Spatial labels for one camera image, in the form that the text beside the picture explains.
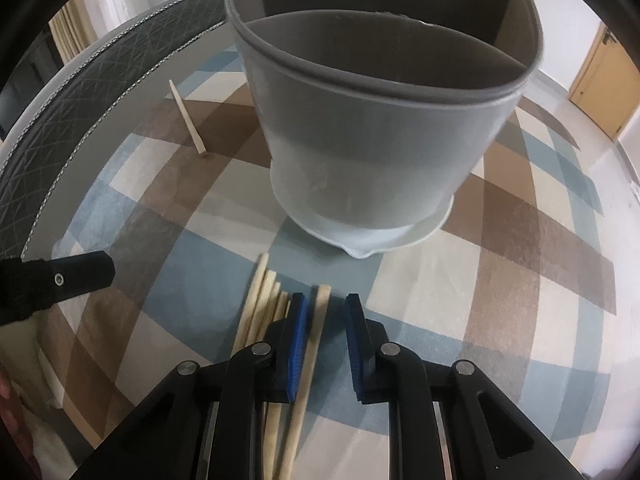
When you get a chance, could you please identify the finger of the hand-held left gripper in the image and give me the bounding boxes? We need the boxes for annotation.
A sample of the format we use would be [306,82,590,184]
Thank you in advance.
[0,251,117,328]

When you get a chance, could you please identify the beige curtain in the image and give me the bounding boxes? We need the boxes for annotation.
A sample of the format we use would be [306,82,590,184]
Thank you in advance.
[50,0,101,61]

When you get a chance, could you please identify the dark grey quilted mattress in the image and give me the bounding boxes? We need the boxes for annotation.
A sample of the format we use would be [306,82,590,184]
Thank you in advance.
[0,0,231,266]

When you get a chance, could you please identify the bundle of wooden chopsticks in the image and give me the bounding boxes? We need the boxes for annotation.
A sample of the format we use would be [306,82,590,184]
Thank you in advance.
[230,253,293,480]

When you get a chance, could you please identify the single wooden chopstick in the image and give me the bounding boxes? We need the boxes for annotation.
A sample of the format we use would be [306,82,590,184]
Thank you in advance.
[168,80,210,157]
[277,284,332,480]

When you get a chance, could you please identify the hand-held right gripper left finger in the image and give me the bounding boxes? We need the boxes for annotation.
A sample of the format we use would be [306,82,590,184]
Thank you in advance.
[70,292,308,480]

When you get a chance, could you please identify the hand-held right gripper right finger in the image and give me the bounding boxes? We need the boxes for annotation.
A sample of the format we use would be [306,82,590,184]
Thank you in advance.
[345,294,588,480]

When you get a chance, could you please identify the white grey utensil holder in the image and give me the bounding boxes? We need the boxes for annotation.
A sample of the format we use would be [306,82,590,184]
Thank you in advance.
[223,0,543,261]

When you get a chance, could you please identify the checkered tablecloth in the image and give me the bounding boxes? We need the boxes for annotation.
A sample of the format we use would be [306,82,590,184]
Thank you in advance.
[30,42,618,480]

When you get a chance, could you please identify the wooden door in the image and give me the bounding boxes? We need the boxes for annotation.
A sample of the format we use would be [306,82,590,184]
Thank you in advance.
[569,22,640,142]

